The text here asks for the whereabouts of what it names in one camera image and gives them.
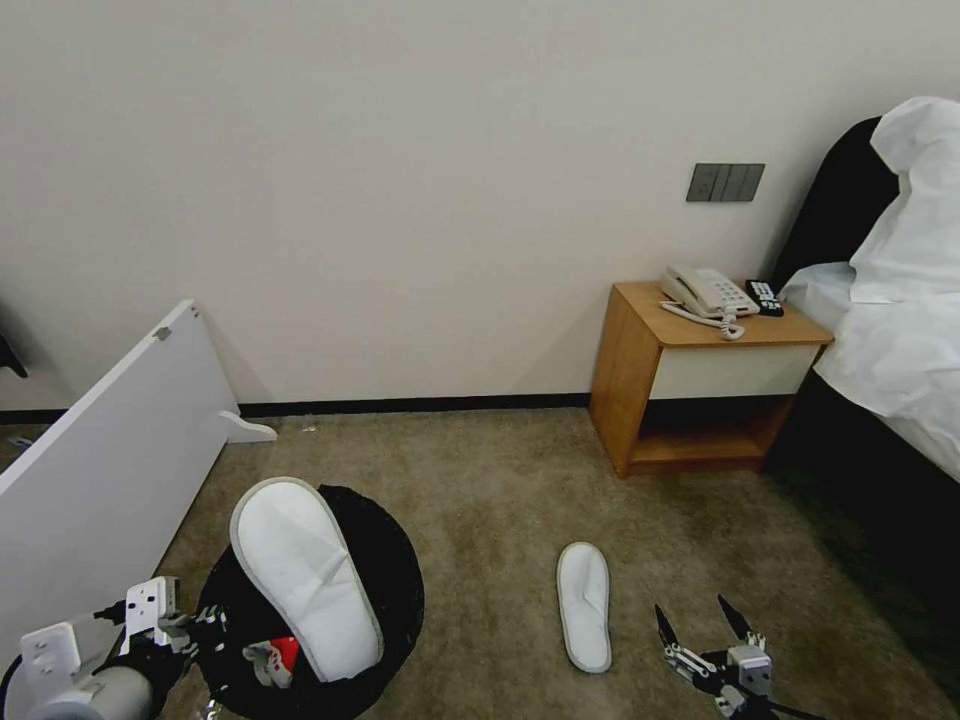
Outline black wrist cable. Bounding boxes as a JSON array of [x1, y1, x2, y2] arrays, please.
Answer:
[[755, 695, 830, 720]]

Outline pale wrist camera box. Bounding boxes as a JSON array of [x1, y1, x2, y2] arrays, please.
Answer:
[[725, 644, 775, 683]]

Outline black round trash bin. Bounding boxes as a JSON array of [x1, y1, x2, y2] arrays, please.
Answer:
[[196, 483, 426, 720]]

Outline black remote control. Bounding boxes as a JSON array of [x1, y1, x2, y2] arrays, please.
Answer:
[[743, 278, 786, 319]]

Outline wooden nightstand white drawer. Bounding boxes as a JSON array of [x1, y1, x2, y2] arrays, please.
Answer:
[[587, 280, 836, 481]]

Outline left gripper finger silver bars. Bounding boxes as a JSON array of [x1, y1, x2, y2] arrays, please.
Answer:
[[241, 639, 285, 688]]

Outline grey wall switch panel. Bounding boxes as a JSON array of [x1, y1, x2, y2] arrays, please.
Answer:
[[685, 161, 768, 204]]

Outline black bed headboard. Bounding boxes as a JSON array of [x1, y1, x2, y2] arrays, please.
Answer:
[[770, 115, 903, 295]]

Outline black baseboard strip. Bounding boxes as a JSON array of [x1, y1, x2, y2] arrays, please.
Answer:
[[0, 392, 594, 423]]

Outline large white slipper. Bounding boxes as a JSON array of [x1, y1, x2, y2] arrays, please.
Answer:
[[228, 476, 386, 685]]

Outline white flat board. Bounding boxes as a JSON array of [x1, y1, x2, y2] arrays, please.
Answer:
[[0, 299, 280, 655]]

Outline white corded telephone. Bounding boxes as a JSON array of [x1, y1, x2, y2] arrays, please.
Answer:
[[658, 263, 762, 343]]

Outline red crumpled wrapper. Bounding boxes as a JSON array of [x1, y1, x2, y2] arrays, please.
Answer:
[[268, 636, 303, 678]]

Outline dark bed base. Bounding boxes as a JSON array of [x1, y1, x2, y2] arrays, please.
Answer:
[[763, 365, 960, 680]]

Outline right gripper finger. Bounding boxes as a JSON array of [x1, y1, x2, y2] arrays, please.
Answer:
[[716, 593, 769, 655], [653, 602, 714, 676]]

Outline small white slipper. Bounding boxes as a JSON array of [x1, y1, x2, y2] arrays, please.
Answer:
[[555, 541, 615, 672]]

